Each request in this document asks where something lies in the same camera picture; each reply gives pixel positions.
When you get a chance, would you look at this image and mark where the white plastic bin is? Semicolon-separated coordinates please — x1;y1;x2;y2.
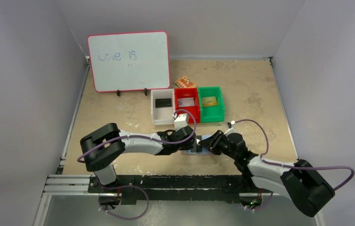
150;89;176;126

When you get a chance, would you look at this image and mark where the red plastic bin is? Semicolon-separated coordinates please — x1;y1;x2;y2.
174;88;201;123

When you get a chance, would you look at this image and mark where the green plastic bin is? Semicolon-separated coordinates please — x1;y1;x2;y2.
198;87;225;123

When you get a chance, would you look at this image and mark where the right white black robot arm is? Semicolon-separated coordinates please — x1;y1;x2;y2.
198;130;335;217

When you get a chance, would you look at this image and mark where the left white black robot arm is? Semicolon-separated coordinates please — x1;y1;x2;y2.
77;123;196;185

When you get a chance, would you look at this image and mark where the silver credit card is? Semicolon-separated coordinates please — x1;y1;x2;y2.
177;97;195;107

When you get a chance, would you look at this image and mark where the gold credit card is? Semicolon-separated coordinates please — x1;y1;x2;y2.
201;96;218;107

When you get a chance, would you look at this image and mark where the orange spiral notebook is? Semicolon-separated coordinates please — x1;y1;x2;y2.
175;76;197;89

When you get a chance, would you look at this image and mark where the pink framed whiteboard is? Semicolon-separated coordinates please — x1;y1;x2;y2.
87;31;170;92

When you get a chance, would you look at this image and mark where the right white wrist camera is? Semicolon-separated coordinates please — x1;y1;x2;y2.
225;121;236;134

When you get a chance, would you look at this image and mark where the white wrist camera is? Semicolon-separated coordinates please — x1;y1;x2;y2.
174;113;189;131
225;121;236;134

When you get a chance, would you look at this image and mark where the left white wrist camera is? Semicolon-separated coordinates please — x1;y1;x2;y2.
174;113;189;131

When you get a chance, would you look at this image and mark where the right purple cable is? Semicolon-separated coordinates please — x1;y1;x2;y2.
229;119;355;213

